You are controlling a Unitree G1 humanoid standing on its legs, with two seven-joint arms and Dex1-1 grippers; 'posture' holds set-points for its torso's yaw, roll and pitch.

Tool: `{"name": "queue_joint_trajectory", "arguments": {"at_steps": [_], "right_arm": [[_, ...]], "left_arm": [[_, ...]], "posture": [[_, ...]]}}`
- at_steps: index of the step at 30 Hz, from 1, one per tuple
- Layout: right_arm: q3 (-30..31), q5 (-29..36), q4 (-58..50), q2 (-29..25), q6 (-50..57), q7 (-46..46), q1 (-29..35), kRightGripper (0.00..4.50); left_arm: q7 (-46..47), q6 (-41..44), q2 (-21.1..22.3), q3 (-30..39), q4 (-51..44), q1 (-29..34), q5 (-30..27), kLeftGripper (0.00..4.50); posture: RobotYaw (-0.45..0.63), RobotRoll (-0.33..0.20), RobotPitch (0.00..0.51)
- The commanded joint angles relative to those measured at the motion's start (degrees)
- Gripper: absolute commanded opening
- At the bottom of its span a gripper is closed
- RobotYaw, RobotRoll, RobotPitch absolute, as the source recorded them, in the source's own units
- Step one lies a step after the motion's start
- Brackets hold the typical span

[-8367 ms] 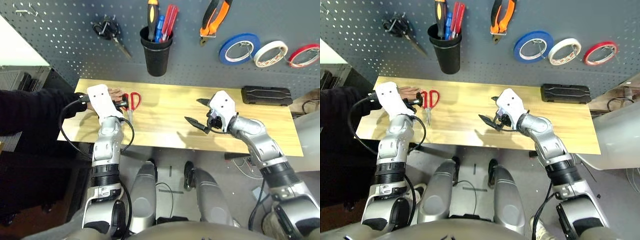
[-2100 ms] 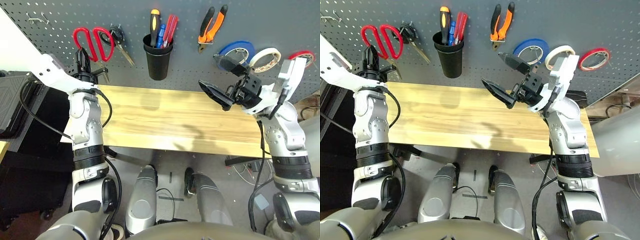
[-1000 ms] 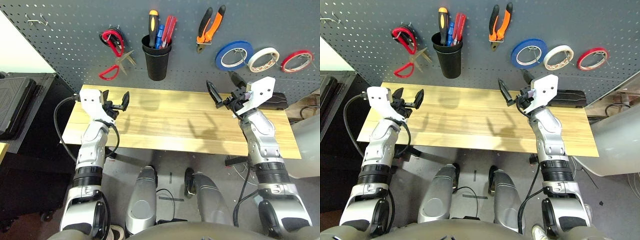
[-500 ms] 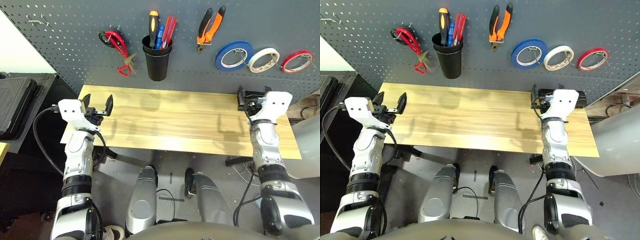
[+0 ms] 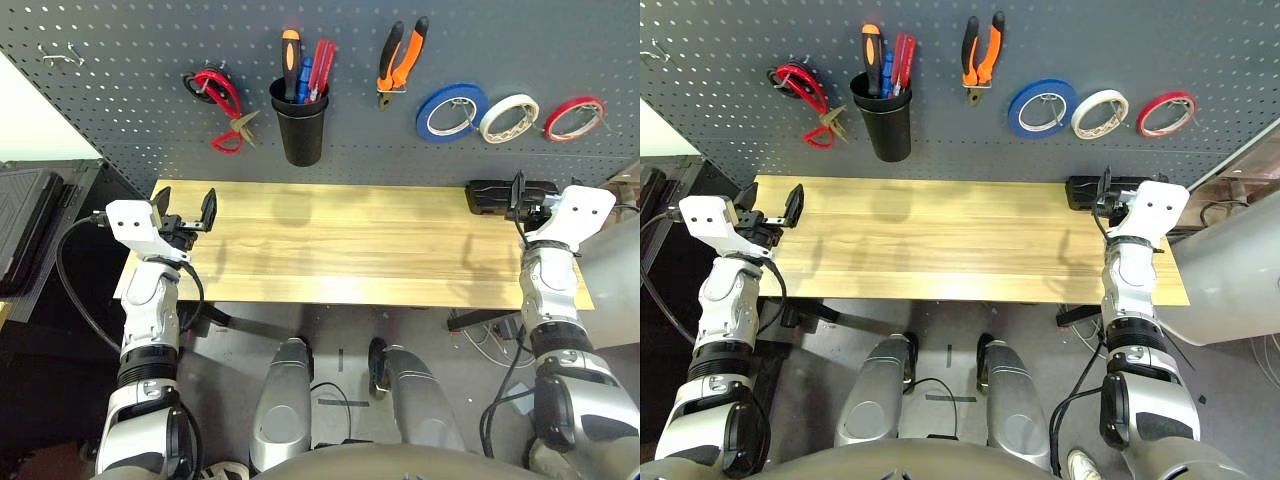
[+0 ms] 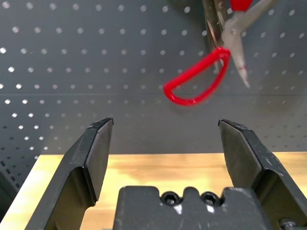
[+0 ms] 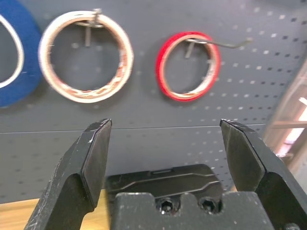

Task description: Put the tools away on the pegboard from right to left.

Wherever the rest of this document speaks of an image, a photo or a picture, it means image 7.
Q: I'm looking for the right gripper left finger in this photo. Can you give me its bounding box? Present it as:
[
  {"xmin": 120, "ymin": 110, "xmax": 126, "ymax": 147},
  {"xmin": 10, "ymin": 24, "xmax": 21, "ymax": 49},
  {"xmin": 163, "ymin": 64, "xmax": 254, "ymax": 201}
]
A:
[{"xmin": 24, "ymin": 118, "xmax": 113, "ymax": 230}]

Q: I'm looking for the red tape roll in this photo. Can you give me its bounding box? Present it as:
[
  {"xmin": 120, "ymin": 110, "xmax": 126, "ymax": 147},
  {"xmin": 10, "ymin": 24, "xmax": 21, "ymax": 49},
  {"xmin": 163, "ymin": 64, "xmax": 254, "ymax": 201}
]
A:
[{"xmin": 155, "ymin": 31, "xmax": 221, "ymax": 103}]

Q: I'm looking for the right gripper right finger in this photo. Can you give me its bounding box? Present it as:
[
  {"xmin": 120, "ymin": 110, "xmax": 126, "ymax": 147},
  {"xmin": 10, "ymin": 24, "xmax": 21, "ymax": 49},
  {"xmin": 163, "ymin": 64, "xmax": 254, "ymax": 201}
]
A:
[{"xmin": 219, "ymin": 118, "xmax": 307, "ymax": 230}]

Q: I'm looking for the blue tape roll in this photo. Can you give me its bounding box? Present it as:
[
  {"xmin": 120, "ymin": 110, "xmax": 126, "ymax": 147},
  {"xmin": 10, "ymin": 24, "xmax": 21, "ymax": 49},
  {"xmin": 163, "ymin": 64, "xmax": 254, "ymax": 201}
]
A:
[{"xmin": 0, "ymin": 0, "xmax": 43, "ymax": 108}]

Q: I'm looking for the red tape metal hook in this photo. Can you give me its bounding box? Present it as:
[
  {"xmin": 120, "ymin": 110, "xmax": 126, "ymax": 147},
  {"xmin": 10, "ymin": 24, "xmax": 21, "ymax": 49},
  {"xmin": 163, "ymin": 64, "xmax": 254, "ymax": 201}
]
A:
[{"xmin": 184, "ymin": 37, "xmax": 254, "ymax": 59}]

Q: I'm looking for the white tape roll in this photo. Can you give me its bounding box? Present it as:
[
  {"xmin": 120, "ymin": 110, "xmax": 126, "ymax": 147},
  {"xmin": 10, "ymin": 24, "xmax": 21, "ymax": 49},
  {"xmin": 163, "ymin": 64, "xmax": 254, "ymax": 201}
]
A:
[{"xmin": 38, "ymin": 10, "xmax": 134, "ymax": 104}]

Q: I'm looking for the grey metal pegboard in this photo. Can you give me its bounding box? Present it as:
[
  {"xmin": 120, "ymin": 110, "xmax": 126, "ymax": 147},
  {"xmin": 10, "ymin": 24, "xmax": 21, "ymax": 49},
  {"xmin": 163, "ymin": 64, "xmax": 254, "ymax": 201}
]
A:
[{"xmin": 0, "ymin": 0, "xmax": 307, "ymax": 204}]

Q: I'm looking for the black flat tool case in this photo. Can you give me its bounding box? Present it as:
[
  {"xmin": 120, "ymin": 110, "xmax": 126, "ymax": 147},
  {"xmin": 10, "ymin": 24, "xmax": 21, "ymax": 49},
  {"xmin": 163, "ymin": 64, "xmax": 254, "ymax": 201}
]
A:
[{"xmin": 105, "ymin": 164, "xmax": 224, "ymax": 211}]

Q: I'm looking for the light wooden rack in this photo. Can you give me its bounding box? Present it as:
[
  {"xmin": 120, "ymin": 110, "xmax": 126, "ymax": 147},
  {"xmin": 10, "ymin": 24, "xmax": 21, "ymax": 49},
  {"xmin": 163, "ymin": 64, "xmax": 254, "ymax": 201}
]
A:
[{"xmin": 262, "ymin": 59, "xmax": 307, "ymax": 173}]

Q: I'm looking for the white tape metal hook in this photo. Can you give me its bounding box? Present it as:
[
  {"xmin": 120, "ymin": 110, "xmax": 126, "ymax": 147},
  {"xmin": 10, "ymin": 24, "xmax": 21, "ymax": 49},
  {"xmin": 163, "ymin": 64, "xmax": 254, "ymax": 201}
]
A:
[{"xmin": 76, "ymin": 8, "xmax": 104, "ymax": 47}]

